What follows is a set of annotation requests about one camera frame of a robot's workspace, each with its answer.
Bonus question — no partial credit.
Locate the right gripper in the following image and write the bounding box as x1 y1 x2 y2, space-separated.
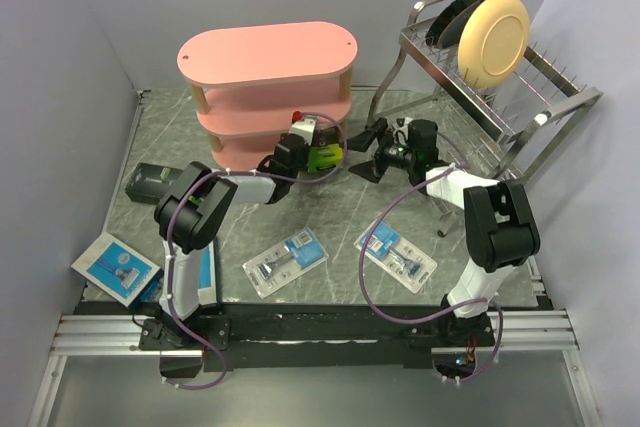
339 118 416 185

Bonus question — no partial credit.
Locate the green black Gillette Labs box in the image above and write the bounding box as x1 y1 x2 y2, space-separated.
307 127 344 173

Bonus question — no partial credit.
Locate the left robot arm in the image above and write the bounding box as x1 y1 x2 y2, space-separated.
154 112 316 349

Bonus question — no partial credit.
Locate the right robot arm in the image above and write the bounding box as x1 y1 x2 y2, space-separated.
345 118 541 345

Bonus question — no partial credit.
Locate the pink three-tier shelf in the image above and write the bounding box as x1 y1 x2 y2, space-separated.
177 21 358 170

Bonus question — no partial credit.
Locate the clear Gillette blister razor pack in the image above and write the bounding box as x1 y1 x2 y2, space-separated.
363 222 438 294

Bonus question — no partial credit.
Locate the blue Harry's razor box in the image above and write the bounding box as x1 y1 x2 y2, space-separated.
198 240 219 307

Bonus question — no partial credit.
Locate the cream plate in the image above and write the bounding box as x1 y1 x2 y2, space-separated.
457 0 530 89

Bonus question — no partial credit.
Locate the steel dish rack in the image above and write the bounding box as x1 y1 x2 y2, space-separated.
364 0 604 238

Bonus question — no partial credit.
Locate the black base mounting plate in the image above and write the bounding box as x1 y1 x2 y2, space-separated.
74 301 548 380

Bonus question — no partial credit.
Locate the blue white flat razor box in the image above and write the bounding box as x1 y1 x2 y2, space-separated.
71 232 163 308

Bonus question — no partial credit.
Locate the aluminium rail frame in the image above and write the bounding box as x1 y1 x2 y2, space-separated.
27 89 599 427

